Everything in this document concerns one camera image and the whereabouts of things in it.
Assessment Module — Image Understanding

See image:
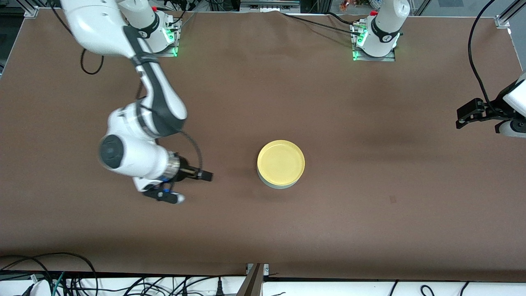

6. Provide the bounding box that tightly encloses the yellow round plate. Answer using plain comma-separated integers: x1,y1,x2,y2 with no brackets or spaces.
257,140,306,185

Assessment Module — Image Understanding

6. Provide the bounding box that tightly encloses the long black curved cable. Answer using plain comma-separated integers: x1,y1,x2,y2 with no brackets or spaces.
468,0,498,105

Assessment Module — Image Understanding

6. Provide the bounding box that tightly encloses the black hanging cable loop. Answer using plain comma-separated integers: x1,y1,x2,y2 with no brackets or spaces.
80,49,104,76

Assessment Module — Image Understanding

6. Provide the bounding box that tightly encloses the aluminium frame post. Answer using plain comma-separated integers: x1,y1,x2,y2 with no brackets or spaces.
236,263,270,296

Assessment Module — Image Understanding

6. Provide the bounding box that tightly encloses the thin black cable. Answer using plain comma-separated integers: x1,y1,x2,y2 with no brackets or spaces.
281,12,363,33

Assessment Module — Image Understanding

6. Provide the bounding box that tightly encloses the black looping floor cable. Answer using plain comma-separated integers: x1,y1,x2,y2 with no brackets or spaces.
0,252,98,296

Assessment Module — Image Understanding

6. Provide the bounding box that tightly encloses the green cable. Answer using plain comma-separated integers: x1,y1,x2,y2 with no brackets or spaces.
53,271,66,296

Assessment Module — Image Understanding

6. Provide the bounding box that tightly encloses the grey metal box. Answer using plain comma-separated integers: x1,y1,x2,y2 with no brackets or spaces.
240,0,300,12

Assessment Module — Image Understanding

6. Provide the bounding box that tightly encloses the black corrugated gripper hose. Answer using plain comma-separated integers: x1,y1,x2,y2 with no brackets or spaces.
180,130,205,173

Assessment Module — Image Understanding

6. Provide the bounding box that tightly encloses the brown table cover sheet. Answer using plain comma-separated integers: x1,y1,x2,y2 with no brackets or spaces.
0,8,526,283

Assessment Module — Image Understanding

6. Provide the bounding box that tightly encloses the white bench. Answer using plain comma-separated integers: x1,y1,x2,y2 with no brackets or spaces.
0,275,526,296

